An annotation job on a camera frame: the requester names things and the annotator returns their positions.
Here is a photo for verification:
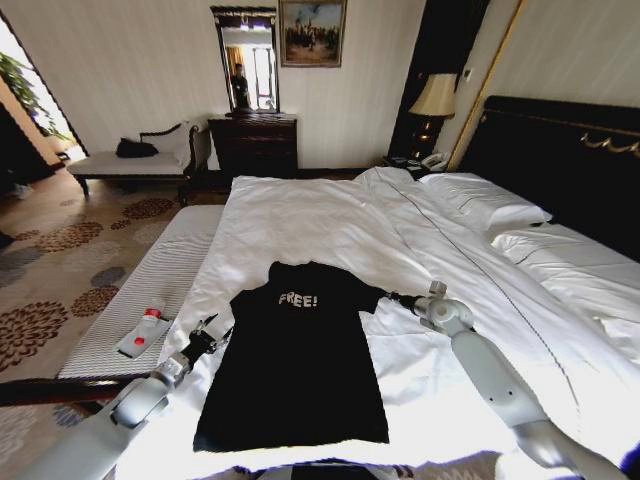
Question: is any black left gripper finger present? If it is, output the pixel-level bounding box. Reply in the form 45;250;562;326
192;313;221;339
207;326;236;354

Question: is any gold framed painting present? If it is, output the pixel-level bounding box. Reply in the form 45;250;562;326
277;0;348;69

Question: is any white chaise cushion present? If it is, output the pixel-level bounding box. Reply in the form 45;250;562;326
151;122;194;167

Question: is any white flat pillow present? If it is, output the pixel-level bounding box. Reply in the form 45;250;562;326
489;222;640;326

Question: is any white chaise longue, dark frame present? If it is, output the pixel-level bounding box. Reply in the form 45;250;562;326
66;119;212;199

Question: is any dark nightstand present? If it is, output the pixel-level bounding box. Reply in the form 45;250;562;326
381;155;452;177

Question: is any white desk telephone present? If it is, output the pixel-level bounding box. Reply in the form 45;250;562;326
419;152;451;172

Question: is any dark wooden dresser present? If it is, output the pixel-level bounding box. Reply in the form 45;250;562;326
206;113;300;177

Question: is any dark framed standing mirror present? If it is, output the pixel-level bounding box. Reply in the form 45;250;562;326
209;5;282;118

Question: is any black bag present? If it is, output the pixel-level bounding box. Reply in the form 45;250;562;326
115;137;160;160

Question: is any person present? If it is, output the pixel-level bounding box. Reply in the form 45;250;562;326
230;62;252;110

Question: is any robot front shell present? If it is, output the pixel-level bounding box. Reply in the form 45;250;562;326
286;463;387;480

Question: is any black headboard with gold trim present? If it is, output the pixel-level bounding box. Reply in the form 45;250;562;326
456;94;640;262

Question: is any white duvet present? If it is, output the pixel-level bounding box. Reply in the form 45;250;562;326
113;167;640;474

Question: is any table lamp with cream shade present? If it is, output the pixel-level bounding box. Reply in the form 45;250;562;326
407;73;459;152

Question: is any white striped bed bench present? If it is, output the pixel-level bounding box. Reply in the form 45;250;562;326
56;204;226;382

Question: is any green leafy plant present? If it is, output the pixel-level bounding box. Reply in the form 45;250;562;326
0;51;67;142

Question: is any white plump pillow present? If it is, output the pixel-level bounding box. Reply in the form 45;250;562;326
418;172;554;234

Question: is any dark wooden bench rail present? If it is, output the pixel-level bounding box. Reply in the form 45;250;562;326
0;375;152;410

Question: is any black FREE print t-shirt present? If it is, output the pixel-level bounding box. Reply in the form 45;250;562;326
192;259;401;454

